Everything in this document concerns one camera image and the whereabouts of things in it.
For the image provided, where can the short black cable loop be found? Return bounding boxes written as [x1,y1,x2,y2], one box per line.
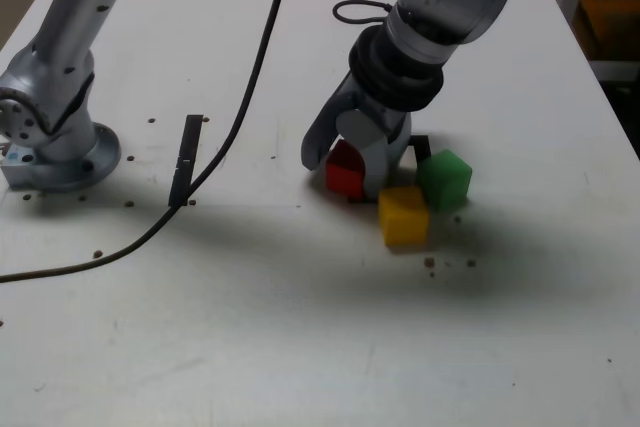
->
[332,0,396,26]

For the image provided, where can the black tape square outline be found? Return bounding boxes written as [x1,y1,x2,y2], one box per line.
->
[347,135,432,206]

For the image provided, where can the red cube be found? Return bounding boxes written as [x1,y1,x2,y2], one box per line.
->
[325,139,366,198]

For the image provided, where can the black tape strip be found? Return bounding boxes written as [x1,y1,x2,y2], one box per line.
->
[168,114,205,207]

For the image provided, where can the yellow cube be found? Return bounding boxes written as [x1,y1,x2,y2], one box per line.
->
[378,185,431,247]

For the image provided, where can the green cube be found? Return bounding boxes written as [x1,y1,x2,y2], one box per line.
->
[417,149,474,213]

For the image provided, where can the long black cable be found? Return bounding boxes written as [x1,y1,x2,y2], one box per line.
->
[0,0,297,284]

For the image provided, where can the white metal frame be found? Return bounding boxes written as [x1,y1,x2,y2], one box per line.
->
[555,0,640,82]

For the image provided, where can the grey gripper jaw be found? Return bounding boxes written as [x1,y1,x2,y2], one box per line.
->
[336,107,412,201]
[301,71,362,173]

